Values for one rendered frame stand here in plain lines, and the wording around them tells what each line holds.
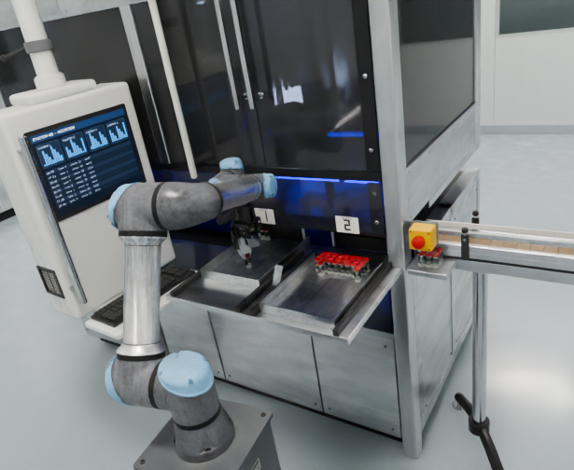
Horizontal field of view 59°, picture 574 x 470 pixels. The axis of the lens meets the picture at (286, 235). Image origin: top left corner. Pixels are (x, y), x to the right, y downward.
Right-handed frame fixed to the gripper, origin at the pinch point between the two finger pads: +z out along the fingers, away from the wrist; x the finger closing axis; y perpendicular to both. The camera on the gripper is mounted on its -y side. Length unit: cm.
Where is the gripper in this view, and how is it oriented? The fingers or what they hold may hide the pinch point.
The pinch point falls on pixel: (245, 254)
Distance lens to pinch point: 182.6
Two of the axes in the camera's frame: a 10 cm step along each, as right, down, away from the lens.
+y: 8.4, 1.1, -5.3
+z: 1.5, 8.9, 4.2
